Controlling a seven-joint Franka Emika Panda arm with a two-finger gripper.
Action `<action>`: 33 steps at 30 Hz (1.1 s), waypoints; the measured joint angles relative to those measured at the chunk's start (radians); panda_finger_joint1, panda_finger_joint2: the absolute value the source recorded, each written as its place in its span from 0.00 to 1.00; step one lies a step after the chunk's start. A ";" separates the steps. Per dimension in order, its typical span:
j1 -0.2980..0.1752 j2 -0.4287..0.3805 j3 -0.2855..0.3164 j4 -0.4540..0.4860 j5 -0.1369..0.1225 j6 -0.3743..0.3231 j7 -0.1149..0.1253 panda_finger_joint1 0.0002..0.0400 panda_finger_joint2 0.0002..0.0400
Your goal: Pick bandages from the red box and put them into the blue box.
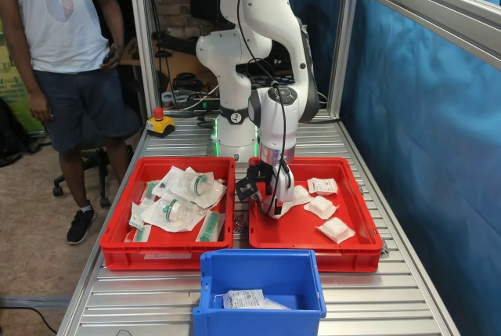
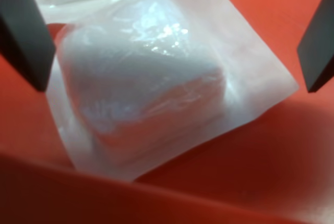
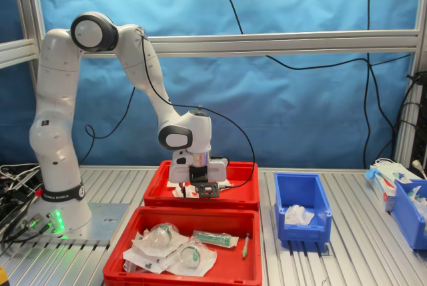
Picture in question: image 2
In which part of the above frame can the red plastic crate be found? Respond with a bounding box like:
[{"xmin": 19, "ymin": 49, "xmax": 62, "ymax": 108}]
[{"xmin": 0, "ymin": 0, "xmax": 334, "ymax": 224}]

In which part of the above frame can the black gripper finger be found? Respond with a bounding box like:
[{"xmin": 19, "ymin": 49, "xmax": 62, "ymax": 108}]
[
  {"xmin": 0, "ymin": 0, "xmax": 57, "ymax": 93},
  {"xmin": 297, "ymin": 0, "xmax": 334, "ymax": 94}
]

